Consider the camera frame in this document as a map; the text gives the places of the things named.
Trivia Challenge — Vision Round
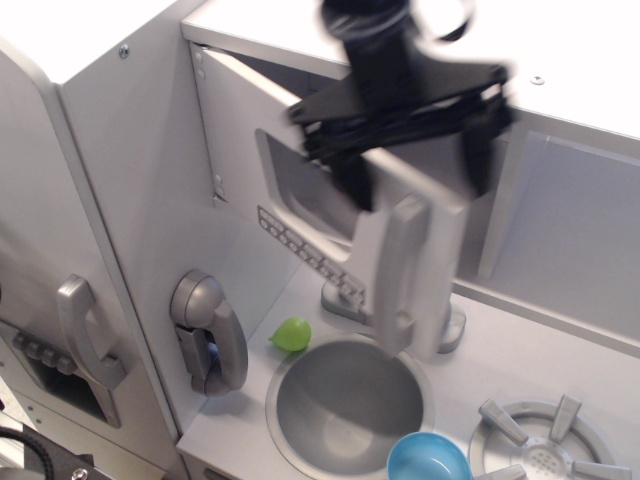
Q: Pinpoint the blue plastic bowl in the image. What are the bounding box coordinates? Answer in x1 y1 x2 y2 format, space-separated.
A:
386 432 472 480

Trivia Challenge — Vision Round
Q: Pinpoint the white microwave door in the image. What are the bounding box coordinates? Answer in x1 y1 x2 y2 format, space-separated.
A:
191 45 468 359

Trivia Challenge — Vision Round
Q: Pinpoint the grey ice dispenser panel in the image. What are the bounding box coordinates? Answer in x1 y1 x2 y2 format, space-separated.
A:
1 320 121 428

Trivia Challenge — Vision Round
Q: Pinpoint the black base with screw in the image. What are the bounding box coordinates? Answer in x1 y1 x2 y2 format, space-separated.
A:
1 427 90 480

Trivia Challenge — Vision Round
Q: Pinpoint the white toy kitchen cabinet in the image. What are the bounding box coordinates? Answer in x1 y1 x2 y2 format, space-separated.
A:
63 19 639 479

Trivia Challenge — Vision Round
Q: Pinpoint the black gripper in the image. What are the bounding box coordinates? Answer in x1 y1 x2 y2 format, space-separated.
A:
288 31 513 211

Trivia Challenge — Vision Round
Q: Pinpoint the grey toy faucet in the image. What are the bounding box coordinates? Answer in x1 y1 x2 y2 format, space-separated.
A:
321 282 466 354

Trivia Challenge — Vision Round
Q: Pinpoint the grey fridge door handle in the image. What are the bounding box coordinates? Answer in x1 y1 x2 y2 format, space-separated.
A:
56 275 126 390

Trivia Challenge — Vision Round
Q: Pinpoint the green toy pear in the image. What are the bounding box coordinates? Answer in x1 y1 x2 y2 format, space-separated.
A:
269 317 312 352

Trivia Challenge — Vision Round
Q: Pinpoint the grey toy stove burner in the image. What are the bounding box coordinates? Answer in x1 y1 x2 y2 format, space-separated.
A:
467 395 633 479

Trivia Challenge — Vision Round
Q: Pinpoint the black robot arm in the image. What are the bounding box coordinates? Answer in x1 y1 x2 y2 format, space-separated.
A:
288 1 513 211

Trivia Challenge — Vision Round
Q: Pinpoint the grey toy sink bowl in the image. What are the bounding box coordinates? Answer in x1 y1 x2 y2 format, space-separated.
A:
265 333 435 479

